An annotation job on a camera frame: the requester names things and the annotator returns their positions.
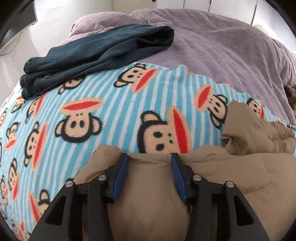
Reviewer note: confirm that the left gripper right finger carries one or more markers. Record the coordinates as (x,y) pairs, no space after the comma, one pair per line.
(219,211)

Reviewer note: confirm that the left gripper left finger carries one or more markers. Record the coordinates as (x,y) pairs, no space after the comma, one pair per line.
(79,211)

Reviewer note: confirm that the tan puffer jacket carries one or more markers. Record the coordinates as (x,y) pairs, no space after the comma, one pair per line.
(258,158)

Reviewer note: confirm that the blue monkey print blanket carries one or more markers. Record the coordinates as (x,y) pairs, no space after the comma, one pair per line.
(140,108)

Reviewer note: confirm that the beige chunky knit throw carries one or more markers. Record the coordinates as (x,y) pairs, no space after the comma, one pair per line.
(291,95)

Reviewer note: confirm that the purple quilted duvet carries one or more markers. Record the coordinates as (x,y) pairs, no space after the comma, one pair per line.
(223,49)

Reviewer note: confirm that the dark teal folded jeans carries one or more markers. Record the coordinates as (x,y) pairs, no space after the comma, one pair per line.
(112,49)

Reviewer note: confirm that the dark wall monitor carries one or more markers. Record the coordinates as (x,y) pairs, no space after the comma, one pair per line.
(16,16)

